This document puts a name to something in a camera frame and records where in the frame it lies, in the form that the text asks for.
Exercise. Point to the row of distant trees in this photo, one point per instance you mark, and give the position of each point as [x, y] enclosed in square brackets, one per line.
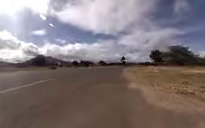
[86, 63]

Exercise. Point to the dark distant hill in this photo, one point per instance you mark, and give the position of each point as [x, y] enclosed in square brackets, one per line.
[40, 60]

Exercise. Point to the group of dark trees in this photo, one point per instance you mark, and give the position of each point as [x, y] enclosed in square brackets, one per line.
[180, 55]

